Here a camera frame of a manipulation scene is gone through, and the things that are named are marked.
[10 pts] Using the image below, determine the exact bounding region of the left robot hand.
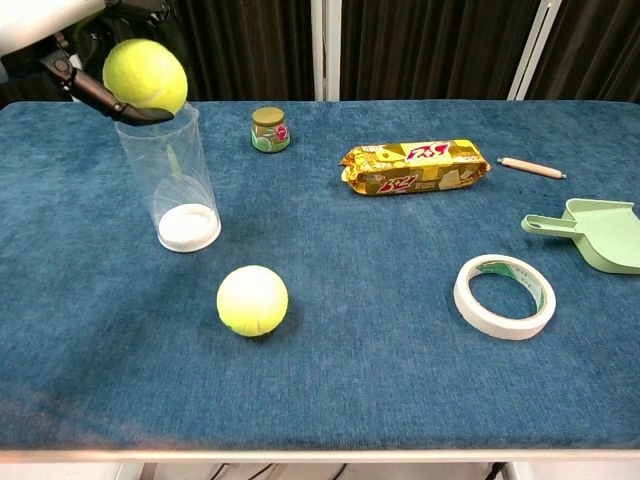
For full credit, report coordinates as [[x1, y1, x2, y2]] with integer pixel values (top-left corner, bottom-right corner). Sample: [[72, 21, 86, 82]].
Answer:
[[0, 0, 175, 126]]

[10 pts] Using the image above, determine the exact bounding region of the yellow tennis ball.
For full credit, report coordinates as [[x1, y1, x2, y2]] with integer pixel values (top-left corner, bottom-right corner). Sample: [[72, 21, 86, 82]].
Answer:
[[216, 264, 290, 339], [102, 38, 189, 115]]

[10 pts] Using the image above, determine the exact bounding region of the black curtain panel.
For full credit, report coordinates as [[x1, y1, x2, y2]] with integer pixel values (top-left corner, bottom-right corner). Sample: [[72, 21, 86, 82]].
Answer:
[[529, 0, 640, 104], [339, 0, 544, 101], [164, 0, 314, 101]]

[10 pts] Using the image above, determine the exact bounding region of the clear plastic tennis ball tube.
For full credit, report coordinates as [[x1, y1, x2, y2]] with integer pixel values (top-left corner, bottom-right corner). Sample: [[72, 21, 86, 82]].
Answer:
[[113, 102, 223, 254]]

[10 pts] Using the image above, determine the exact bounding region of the small jar with gold lid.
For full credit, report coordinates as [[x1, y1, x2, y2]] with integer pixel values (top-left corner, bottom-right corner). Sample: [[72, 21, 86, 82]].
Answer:
[[250, 106, 292, 155]]

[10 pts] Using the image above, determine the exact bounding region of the blue table cloth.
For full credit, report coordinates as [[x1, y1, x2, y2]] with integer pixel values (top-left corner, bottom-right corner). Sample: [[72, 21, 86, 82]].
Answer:
[[0, 99, 640, 451]]

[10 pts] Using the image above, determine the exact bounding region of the yellow snack packet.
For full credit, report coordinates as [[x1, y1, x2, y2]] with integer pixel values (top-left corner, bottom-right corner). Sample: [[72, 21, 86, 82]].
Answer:
[[341, 139, 493, 197]]

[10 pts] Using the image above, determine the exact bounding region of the white tape roll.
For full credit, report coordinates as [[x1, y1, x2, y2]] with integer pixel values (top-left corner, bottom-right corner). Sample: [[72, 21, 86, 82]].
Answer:
[[453, 253, 557, 342]]

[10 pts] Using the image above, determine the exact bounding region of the green plastic dustpan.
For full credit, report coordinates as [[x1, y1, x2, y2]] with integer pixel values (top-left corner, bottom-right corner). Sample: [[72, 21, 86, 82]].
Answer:
[[520, 197, 640, 275]]

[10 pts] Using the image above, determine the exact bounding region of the white frame post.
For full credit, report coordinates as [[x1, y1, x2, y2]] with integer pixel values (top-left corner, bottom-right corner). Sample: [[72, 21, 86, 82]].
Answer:
[[309, 0, 342, 101], [506, 0, 561, 101]]

